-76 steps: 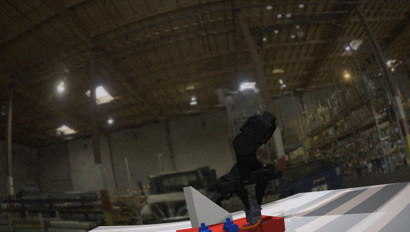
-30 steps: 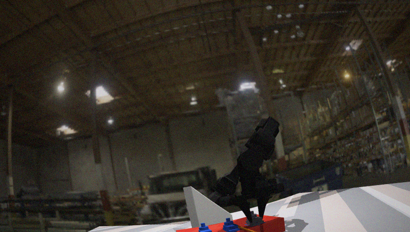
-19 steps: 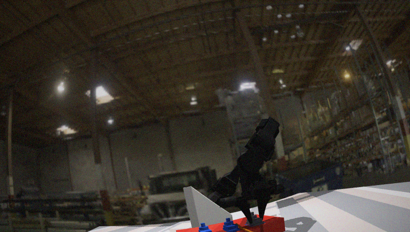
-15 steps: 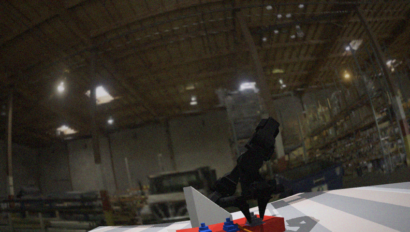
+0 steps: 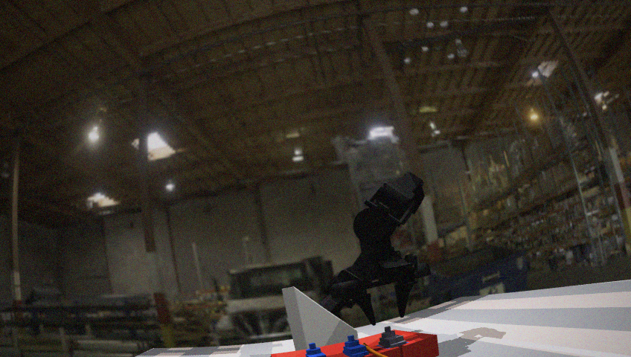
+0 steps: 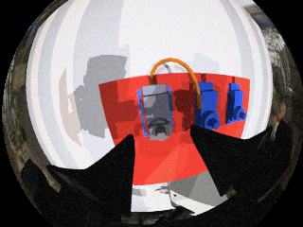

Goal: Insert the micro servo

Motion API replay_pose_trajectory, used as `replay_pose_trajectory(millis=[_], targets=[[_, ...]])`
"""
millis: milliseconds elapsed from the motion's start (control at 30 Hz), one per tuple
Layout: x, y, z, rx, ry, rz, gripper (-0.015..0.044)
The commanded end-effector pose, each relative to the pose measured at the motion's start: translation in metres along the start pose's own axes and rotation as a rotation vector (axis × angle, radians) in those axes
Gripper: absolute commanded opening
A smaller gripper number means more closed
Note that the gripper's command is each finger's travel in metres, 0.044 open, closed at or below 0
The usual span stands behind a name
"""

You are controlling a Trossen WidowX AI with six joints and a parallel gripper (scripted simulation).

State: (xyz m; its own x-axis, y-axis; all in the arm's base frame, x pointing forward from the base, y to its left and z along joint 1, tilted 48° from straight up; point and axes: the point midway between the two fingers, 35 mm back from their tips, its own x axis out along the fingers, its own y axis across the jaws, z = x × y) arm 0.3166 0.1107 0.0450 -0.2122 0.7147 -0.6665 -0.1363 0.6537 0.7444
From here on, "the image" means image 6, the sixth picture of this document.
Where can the grey micro servo with orange cable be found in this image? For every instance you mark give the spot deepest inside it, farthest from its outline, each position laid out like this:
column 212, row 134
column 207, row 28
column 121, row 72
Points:
column 156, row 103

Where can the red flat deck plate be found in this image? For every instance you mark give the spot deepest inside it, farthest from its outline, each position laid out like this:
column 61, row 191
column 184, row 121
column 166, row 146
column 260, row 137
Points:
column 225, row 100

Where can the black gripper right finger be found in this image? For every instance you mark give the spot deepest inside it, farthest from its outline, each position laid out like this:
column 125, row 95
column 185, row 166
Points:
column 226, row 157

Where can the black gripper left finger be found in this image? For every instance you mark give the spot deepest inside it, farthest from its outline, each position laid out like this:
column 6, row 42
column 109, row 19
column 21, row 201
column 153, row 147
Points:
column 109, row 181

